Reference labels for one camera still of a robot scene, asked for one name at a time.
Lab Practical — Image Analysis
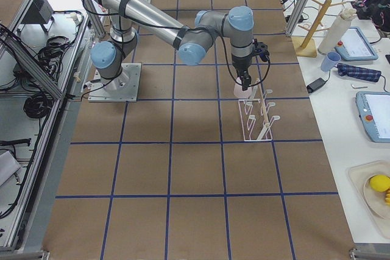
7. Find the pink plastic cup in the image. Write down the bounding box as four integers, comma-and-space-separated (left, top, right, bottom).
233, 77, 252, 99

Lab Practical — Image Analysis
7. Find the beige tray on desk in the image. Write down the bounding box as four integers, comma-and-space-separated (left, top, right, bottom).
348, 161, 389, 239

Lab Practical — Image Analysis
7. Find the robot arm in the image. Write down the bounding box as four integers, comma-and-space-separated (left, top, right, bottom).
94, 0, 254, 90

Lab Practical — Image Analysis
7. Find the wooden mug tree stand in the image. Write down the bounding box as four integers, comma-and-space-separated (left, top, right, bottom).
291, 0, 345, 58

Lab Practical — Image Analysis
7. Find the white wire cup rack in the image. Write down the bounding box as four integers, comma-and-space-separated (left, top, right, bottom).
238, 85, 280, 142

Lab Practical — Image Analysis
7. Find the beige water bottle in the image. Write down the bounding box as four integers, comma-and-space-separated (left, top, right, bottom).
317, 8, 357, 55

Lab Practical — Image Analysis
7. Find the yellow lemon toy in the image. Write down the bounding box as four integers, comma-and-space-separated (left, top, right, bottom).
369, 174, 390, 192

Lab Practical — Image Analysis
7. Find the blue teach pendant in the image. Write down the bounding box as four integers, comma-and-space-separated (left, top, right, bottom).
335, 26, 378, 61

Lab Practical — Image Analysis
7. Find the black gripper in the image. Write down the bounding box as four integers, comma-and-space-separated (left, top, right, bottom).
231, 45, 253, 91

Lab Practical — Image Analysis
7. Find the blue cup on desk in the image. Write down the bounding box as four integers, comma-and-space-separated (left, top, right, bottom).
321, 51, 341, 72

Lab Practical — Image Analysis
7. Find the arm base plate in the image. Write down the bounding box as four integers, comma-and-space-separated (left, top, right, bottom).
88, 63, 142, 102

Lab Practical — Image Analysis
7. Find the black power adapter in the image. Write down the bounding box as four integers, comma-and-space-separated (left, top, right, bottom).
306, 78, 327, 94

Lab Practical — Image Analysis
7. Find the folded blue umbrella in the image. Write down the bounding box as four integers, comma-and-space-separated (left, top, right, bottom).
336, 63, 381, 82

